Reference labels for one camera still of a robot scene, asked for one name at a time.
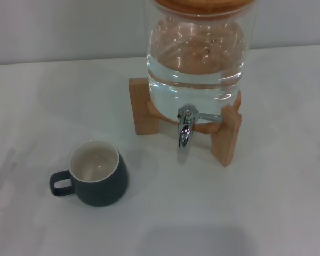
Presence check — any chrome faucet with lever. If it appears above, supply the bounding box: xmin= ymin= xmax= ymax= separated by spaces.
xmin=177 ymin=104 xmax=221 ymax=149

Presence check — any black ceramic cup white inside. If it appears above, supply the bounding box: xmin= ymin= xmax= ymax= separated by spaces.
xmin=49 ymin=140 xmax=130 ymax=207

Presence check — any wooden dispenser stand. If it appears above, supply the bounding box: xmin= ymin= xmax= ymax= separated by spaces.
xmin=128 ymin=77 xmax=243 ymax=167

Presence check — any glass water dispenser jar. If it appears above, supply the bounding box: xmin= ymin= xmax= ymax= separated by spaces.
xmin=143 ymin=0 xmax=258 ymax=126

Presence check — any wooden jar lid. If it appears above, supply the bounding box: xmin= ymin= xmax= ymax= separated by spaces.
xmin=152 ymin=0 xmax=257 ymax=19

